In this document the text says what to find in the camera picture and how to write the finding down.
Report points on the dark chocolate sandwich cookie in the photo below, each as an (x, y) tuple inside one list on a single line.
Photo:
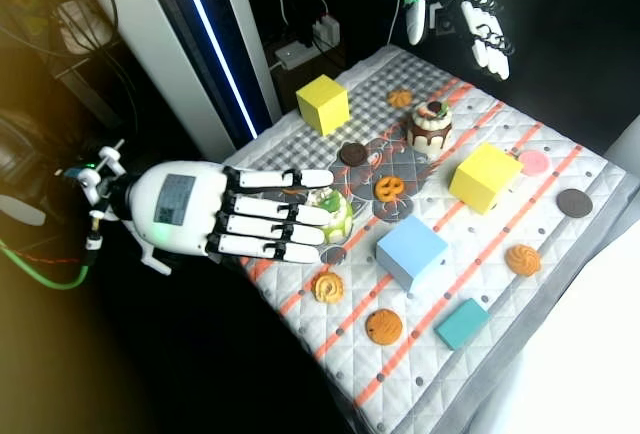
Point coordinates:
[(353, 154), (575, 202)]

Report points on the blue block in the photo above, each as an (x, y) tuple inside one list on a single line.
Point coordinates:
[(410, 251)]

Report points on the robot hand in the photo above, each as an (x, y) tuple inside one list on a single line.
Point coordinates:
[(175, 204), (480, 14)]

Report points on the white power adapter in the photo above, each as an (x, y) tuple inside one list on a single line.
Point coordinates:
[(327, 29)]

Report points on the orange swirl butter cookie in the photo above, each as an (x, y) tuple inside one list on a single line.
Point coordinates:
[(400, 98), (523, 260), (327, 287)]

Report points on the white column with blue light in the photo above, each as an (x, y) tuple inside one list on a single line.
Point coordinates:
[(150, 29)]

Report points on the grey quilt with bear print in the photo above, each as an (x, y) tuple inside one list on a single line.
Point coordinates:
[(450, 369)]

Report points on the chocolate chip cookie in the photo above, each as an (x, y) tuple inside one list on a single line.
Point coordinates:
[(384, 327)]

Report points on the orange pretzel cookie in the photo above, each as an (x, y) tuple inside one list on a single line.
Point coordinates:
[(389, 189)]

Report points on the chocolate toy cake with strawberry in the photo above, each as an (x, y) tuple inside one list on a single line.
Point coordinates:
[(429, 131)]

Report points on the pink sandwich cookie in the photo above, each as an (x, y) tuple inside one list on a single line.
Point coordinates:
[(536, 161)]

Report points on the white power box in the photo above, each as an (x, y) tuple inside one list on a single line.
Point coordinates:
[(296, 54)]

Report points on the teal foam block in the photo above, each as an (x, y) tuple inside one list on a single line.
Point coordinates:
[(460, 325)]

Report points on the green toy cake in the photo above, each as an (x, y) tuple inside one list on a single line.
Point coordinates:
[(341, 209)]

